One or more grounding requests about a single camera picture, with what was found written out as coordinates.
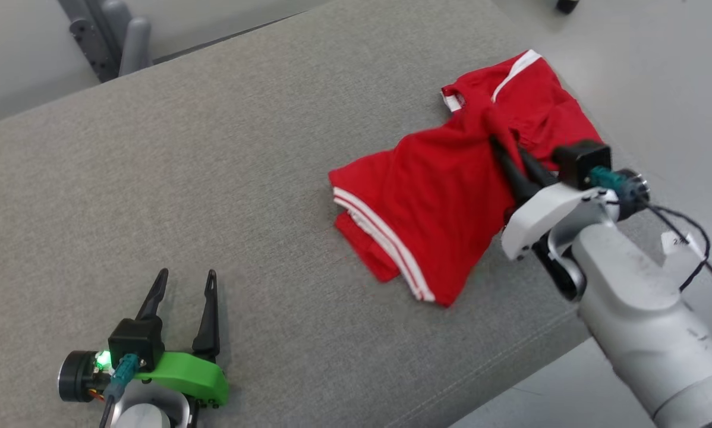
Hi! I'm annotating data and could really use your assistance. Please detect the grey fabric sofa seat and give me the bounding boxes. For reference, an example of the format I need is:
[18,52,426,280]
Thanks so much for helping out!
[0,0,654,428]

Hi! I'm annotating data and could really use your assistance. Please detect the red jersey with white sleeves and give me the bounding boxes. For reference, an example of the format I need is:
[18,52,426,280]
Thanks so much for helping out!
[328,110,526,308]

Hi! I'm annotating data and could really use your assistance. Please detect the black cable with teal connector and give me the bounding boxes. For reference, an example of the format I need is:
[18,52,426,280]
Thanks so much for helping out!
[588,166,712,348]
[100,354,140,428]

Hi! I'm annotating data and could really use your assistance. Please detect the white cable label tag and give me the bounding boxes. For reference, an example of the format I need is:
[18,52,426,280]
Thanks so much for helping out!
[660,231,704,265]

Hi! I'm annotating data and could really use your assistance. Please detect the grey tube foot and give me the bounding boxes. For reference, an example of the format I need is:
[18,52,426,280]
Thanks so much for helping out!
[118,17,153,77]

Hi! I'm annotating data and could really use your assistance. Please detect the red shorts with white stripe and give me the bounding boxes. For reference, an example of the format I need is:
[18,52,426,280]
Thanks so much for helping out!
[440,49,605,173]

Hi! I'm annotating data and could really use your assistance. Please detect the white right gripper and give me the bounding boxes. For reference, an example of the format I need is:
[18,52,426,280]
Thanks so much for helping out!
[490,136,651,262]

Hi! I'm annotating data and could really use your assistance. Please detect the grey metal partition post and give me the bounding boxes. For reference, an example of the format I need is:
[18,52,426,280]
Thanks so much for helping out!
[56,0,132,66]

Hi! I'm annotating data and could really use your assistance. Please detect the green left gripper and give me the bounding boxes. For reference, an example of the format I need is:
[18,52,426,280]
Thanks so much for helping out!
[58,269,231,408]

